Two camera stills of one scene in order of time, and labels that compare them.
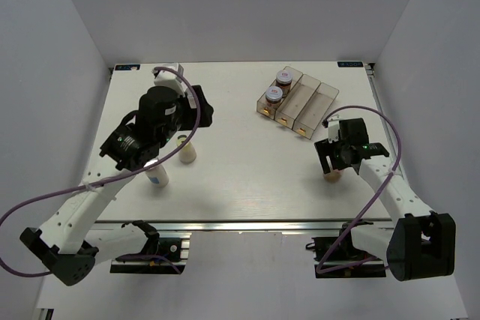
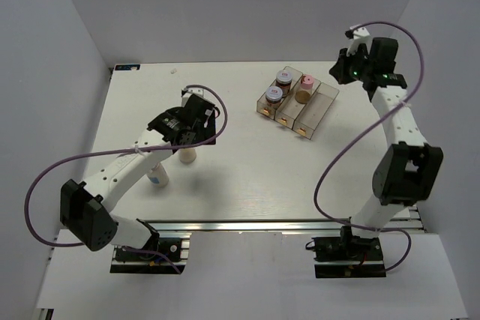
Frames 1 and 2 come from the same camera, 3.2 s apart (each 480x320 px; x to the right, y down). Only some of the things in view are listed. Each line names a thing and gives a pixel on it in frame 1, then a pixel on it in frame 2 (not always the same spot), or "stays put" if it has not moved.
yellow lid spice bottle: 187,151 stays put
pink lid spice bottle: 334,175 to 304,94
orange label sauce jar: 274,95 stays put
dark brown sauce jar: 283,79 stays put
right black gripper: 324,148 to 338,69
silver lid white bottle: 157,175 stays put
